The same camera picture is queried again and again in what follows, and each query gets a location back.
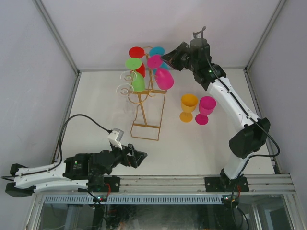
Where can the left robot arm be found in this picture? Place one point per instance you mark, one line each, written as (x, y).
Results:
(84, 172)

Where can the left aluminium frame post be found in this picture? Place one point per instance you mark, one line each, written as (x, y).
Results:
(55, 33)

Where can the right aluminium frame post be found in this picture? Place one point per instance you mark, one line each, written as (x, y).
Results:
(278, 9)

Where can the rear clear wine glass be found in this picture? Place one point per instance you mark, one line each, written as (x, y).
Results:
(128, 76)

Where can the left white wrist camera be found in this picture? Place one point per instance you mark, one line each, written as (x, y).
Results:
(115, 137)

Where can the red plastic wine glass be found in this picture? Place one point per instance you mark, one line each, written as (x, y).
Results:
(138, 52)

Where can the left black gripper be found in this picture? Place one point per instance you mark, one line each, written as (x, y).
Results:
(134, 161)

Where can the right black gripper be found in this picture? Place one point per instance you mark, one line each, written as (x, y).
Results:
(172, 57)

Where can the left black base bracket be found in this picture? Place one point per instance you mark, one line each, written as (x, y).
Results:
(107, 184)

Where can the orange plastic wine glass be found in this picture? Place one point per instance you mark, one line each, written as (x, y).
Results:
(188, 104)

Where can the right green led board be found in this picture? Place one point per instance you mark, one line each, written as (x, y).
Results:
(230, 202)

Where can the left green led board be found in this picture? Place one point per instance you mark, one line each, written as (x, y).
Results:
(101, 198)

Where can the cyan plastic wine glass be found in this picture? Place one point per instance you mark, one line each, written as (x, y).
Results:
(157, 51)

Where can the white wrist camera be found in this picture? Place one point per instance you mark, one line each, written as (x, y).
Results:
(115, 137)
(197, 37)

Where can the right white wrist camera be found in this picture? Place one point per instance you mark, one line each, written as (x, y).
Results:
(197, 37)

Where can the front clear wine glass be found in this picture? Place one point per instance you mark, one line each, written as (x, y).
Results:
(125, 90)

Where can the blue slotted cable duct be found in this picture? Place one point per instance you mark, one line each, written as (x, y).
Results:
(136, 199)

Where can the gold wire glass rack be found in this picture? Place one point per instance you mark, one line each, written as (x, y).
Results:
(149, 106)

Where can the magenta wine glass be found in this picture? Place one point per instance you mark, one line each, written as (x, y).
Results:
(163, 77)
(207, 105)

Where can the right black base bracket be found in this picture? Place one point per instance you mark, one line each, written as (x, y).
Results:
(218, 184)

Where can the black base bracket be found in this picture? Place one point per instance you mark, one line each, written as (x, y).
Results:
(218, 184)
(107, 184)

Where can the green led board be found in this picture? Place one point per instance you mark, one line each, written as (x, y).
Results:
(101, 198)
(230, 202)

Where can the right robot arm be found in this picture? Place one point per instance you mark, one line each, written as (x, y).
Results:
(251, 131)

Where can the aluminium front rail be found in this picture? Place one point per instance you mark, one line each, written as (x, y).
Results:
(197, 184)

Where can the aluminium frame post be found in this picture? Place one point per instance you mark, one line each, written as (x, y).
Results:
(278, 9)
(55, 33)

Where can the green plastic wine glass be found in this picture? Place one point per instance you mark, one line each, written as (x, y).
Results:
(135, 66)

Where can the clear wine glass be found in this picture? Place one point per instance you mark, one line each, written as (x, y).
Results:
(125, 90)
(128, 76)

